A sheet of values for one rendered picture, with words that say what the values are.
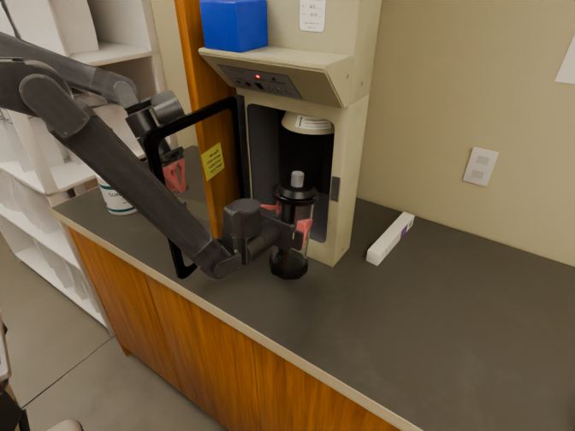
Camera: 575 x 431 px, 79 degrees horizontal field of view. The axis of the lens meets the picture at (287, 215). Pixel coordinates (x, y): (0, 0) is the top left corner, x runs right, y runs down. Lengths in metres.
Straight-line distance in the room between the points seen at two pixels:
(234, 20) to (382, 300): 0.74
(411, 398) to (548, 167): 0.74
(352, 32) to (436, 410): 0.75
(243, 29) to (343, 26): 0.20
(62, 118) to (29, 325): 2.13
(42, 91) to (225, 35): 0.43
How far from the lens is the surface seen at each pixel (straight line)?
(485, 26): 1.14
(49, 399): 2.16
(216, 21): 0.82
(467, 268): 1.15
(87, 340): 2.29
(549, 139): 1.19
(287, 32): 0.84
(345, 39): 0.78
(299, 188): 0.79
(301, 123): 0.89
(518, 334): 1.03
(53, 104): 0.48
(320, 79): 0.70
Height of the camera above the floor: 1.64
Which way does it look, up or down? 35 degrees down
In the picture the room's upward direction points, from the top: straight up
